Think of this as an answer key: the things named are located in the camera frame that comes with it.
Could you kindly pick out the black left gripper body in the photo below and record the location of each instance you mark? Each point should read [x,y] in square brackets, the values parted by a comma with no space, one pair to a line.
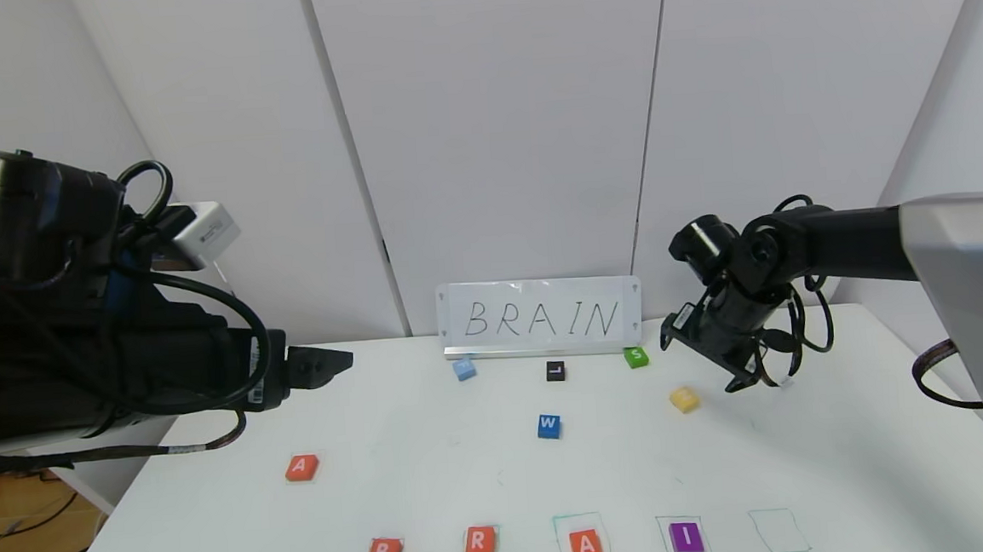
[269,371]

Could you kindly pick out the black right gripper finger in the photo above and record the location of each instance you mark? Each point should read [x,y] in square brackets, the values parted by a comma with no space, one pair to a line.
[674,329]
[744,380]

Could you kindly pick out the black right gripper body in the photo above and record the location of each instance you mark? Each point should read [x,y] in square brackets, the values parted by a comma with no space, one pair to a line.
[707,346]

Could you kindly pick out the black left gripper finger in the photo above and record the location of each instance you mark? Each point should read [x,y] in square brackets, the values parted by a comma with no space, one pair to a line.
[318,368]

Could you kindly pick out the yellow letter N block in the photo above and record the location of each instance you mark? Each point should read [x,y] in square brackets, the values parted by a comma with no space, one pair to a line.
[684,399]

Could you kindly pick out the orange letter A block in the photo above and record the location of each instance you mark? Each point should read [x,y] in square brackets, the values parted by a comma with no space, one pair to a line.
[587,547]
[302,468]

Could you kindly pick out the orange letter R block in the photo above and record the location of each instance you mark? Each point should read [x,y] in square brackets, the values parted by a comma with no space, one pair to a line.
[480,543]

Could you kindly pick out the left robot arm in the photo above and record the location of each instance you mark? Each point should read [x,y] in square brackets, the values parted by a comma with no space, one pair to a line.
[18,211]

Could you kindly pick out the green letter S block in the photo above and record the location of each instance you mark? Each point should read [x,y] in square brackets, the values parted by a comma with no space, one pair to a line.
[636,357]

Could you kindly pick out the black letter L block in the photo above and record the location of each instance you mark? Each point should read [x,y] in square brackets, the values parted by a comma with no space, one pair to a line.
[555,370]

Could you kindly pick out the white BRAIN sign board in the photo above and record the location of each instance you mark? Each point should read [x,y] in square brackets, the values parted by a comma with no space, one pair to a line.
[537,316]

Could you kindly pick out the light blue letter block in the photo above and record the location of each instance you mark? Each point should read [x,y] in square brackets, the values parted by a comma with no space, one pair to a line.
[464,368]

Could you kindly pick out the blue letter W block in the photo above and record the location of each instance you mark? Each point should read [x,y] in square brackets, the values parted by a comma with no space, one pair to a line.
[549,426]

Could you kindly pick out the purple letter I block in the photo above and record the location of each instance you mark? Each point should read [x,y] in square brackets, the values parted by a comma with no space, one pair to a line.
[687,538]

